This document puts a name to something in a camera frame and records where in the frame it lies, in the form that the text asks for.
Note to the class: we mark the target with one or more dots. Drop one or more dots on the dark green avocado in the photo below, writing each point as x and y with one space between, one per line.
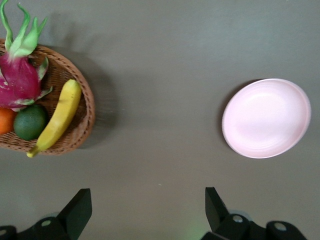
30 122

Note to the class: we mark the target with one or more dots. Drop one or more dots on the pink round plate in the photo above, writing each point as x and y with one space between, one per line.
266 118

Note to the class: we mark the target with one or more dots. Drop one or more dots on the brown wicker basket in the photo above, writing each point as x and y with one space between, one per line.
85 120

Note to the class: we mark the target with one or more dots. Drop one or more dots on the yellow banana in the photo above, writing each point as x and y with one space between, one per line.
62 115

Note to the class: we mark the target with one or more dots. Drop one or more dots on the orange fruit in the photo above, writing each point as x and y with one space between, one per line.
6 121

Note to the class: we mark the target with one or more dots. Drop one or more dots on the brown table cloth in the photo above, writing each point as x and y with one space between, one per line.
160 75

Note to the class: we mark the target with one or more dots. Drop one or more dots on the pink dragon fruit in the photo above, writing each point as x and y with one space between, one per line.
20 80

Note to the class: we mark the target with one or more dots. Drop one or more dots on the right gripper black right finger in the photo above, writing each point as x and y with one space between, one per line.
217 215

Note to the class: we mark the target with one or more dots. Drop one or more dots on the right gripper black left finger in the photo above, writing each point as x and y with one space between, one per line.
77 212

